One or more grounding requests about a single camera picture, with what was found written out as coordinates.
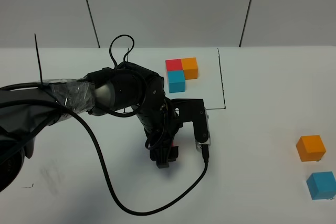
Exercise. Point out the template blue cube block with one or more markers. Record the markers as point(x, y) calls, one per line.
point(176, 81)

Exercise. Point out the template red cube block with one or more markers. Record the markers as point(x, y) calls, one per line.
point(173, 65)

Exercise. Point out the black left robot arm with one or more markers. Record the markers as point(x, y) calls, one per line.
point(27, 108)

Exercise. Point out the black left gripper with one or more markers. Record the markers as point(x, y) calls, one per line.
point(157, 121)

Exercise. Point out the template orange cube block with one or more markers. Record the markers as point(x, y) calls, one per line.
point(190, 68)

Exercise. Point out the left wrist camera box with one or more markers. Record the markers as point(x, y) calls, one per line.
point(193, 110)

